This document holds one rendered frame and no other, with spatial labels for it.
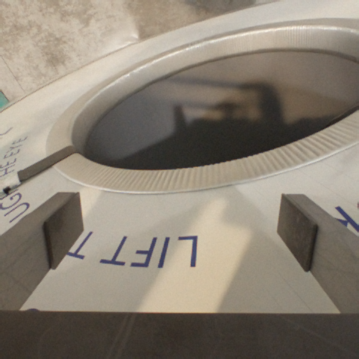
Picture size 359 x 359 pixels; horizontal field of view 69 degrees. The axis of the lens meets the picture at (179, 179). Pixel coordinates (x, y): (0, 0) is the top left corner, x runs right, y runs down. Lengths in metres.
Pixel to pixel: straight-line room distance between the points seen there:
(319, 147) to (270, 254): 0.12
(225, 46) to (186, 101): 0.17
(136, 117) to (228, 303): 0.58
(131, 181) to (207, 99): 0.53
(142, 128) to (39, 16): 0.88
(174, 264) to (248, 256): 0.05
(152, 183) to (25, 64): 1.37
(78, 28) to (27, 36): 0.26
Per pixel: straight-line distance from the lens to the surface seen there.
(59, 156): 0.39
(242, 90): 0.76
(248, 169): 0.24
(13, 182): 0.39
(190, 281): 0.18
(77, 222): 0.17
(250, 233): 0.19
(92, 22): 1.36
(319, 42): 0.64
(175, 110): 0.75
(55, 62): 1.49
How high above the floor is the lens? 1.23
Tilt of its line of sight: 49 degrees down
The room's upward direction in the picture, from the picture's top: 169 degrees counter-clockwise
